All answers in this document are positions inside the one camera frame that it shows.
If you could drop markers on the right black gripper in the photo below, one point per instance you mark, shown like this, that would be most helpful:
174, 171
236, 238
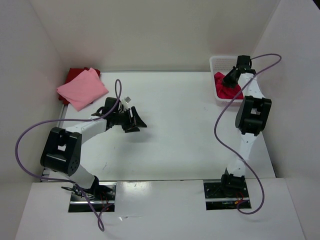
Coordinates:
226, 79

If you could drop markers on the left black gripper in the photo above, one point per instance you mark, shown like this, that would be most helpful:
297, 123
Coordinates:
140, 123

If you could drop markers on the magenta t shirt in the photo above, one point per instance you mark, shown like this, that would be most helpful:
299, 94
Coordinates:
224, 92

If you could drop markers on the light pink t shirt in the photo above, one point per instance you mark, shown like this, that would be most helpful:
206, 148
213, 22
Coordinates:
84, 89

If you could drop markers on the dark red t shirt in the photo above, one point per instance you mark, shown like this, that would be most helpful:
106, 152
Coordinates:
73, 73

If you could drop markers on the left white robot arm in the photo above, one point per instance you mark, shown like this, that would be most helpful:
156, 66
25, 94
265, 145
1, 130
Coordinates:
62, 150

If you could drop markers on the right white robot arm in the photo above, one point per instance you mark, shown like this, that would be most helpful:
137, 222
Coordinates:
250, 121

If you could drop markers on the white plastic basket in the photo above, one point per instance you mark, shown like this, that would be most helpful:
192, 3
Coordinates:
220, 66

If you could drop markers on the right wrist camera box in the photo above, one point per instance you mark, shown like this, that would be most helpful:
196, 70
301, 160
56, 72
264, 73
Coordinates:
244, 61

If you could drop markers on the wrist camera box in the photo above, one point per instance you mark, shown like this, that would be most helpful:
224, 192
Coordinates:
244, 61
120, 108

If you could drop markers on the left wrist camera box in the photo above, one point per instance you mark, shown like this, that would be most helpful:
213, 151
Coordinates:
120, 108

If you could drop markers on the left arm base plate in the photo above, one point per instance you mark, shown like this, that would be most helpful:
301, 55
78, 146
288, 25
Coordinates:
106, 199

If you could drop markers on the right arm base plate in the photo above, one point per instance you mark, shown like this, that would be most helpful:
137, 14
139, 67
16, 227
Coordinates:
216, 200

